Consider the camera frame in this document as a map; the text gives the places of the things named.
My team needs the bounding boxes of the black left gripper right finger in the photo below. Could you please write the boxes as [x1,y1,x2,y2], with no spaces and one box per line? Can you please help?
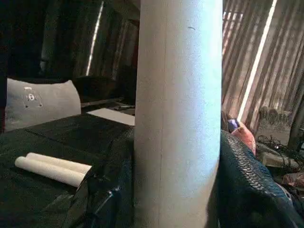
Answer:
[208,129,304,228]

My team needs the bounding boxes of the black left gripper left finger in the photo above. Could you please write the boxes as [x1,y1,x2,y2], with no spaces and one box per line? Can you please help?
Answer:
[62,129,135,228]

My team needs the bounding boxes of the pink cloth item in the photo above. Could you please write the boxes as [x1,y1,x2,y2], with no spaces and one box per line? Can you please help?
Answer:
[231,125,258,156]

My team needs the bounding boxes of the black work mat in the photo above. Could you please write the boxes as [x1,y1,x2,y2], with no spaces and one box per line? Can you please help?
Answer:
[0,113,135,228]

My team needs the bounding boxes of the grey cushion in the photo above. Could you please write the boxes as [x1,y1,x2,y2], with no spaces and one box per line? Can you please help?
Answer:
[6,78,82,132]

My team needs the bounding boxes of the beige striped window curtain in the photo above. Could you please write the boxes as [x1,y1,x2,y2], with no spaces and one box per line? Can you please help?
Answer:
[222,0,304,133]

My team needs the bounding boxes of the tangled thin floor wires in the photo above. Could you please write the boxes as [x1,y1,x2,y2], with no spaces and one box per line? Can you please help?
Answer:
[257,134,304,167]

